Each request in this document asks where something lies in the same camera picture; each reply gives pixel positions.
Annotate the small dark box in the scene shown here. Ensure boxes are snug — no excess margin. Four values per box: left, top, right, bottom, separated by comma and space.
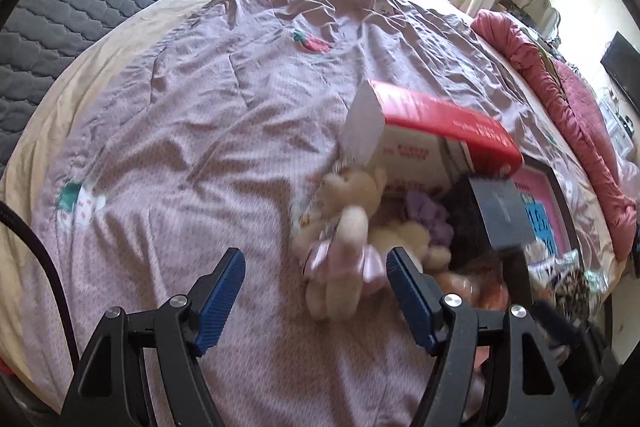
447, 174, 540, 270

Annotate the pink book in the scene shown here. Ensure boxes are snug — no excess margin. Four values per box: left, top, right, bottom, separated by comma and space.
511, 167, 572, 258

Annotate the white framed mirror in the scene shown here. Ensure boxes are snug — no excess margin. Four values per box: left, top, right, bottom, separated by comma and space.
519, 0, 562, 44

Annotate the leopard print scrunchie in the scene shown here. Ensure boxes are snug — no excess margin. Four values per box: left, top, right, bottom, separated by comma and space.
547, 256, 593, 310

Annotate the red and white carton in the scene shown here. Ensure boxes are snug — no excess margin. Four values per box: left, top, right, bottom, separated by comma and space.
343, 79, 524, 200

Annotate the beige plush bear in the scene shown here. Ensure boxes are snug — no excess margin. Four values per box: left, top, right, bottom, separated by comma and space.
291, 166, 397, 322

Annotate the white cabinet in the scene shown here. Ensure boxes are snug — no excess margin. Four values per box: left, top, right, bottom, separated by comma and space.
596, 89, 638, 160

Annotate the black television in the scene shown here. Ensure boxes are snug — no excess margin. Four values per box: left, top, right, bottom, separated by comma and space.
600, 31, 640, 112

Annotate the cream plush toy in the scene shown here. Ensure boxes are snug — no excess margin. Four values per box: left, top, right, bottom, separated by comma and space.
369, 221, 451, 274

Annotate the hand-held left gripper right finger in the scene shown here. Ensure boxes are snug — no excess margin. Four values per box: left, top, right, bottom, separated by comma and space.
385, 247, 581, 427

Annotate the lilac quilt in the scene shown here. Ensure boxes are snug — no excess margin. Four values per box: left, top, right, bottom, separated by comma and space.
30, 0, 616, 427

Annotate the purple fluffy toy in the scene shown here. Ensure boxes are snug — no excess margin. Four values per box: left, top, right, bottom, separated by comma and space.
404, 191, 455, 249

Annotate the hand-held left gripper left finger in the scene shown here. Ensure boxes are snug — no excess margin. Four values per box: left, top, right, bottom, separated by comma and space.
62, 248, 247, 427

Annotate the black cable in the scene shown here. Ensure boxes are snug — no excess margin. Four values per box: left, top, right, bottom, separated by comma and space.
0, 201, 82, 360

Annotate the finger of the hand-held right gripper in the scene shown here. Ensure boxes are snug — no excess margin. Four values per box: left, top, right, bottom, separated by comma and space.
531, 301, 583, 360

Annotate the cream bed sheet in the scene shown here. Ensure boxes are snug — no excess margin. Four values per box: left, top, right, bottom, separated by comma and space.
0, 0, 616, 268

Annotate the peach soft toy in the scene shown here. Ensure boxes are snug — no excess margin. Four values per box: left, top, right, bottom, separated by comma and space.
432, 269, 507, 310

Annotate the mint floral tissue packet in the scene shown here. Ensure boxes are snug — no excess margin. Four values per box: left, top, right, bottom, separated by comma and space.
584, 268, 610, 304

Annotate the pink comforter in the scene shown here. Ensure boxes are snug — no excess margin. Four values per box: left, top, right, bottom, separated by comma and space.
470, 8, 640, 260

